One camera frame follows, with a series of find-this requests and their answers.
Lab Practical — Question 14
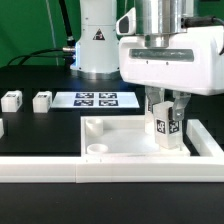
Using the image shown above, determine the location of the white block at left edge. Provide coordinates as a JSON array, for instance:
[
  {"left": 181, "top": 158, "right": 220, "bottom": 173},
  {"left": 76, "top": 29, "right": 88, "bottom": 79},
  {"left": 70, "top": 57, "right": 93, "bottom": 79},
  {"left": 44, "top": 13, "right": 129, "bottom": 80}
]
[{"left": 0, "top": 118, "right": 4, "bottom": 139}]

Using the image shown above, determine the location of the white L-shaped obstacle fence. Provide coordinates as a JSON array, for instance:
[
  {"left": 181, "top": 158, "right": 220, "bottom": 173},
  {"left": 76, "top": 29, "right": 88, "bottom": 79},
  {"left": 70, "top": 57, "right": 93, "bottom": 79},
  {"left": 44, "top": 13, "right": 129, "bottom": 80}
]
[{"left": 0, "top": 119, "right": 224, "bottom": 183}]

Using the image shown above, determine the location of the black cable bundle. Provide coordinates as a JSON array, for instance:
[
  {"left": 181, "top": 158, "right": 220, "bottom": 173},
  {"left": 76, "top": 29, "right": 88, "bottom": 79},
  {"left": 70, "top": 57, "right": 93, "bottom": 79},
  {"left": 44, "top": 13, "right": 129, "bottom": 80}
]
[{"left": 6, "top": 0, "right": 77, "bottom": 68}]

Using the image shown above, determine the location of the white square table top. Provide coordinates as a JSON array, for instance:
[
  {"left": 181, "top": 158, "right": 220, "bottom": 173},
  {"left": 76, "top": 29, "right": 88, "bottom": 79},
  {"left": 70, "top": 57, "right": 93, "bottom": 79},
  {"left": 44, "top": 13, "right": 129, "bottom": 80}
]
[{"left": 81, "top": 116, "right": 190, "bottom": 157}]

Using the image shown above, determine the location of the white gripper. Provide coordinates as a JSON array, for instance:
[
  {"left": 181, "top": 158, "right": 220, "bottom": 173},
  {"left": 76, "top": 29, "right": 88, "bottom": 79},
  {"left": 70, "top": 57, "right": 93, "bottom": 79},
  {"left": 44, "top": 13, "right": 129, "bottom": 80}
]
[{"left": 116, "top": 7, "right": 224, "bottom": 122}]

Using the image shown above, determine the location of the marker plate with tags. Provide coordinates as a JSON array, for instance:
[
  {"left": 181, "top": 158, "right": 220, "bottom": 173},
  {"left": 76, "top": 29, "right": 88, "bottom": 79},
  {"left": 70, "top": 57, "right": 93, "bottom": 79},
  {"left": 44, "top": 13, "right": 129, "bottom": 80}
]
[{"left": 52, "top": 92, "right": 139, "bottom": 108}]

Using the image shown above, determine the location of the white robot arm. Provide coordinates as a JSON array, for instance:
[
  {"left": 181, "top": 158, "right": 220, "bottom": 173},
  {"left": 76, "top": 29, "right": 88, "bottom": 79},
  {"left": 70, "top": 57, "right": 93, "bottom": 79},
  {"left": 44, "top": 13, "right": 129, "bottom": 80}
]
[{"left": 71, "top": 0, "right": 224, "bottom": 121}]

